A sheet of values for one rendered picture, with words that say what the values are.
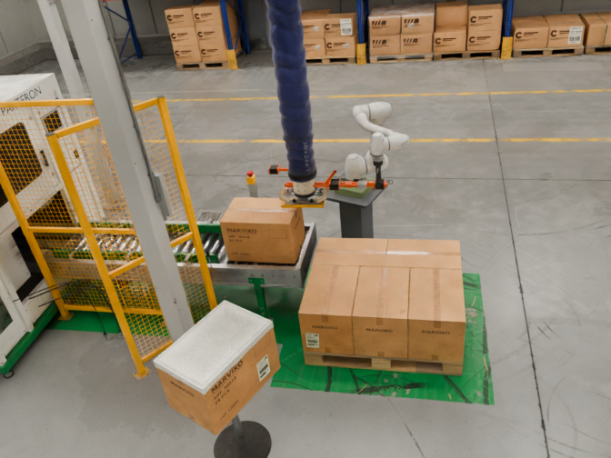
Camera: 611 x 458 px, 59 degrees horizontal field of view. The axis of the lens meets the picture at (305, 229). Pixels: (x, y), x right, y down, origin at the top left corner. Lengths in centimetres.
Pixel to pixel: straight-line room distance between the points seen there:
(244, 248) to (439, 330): 171
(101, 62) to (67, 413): 273
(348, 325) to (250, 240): 110
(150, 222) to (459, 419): 247
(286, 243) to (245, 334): 134
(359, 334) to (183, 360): 145
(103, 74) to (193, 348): 160
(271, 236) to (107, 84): 189
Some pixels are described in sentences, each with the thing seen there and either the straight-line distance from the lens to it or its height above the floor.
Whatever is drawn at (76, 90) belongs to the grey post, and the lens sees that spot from 674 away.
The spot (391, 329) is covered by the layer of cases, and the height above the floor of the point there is 44.
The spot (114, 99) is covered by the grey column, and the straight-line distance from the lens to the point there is 324.
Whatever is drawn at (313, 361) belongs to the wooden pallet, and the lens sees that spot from 441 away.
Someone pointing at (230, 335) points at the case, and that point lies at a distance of 330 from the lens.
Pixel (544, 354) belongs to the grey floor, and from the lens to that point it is 464.
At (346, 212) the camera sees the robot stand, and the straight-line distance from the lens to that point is 516.
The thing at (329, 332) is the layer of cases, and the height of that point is 37.
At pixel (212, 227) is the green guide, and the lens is 510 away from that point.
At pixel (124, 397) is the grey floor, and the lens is 465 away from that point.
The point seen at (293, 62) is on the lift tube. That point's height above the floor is 219.
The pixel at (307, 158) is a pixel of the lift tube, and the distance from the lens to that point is 414.
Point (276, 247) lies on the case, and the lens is 448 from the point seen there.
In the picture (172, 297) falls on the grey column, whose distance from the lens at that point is 389.
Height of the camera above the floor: 325
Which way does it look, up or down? 33 degrees down
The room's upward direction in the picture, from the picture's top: 7 degrees counter-clockwise
